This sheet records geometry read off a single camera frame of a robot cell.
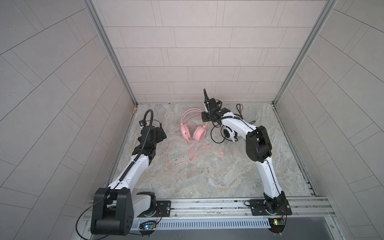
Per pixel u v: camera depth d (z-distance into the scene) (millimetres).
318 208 721
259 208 708
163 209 708
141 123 703
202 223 866
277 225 679
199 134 867
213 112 761
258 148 569
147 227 643
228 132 912
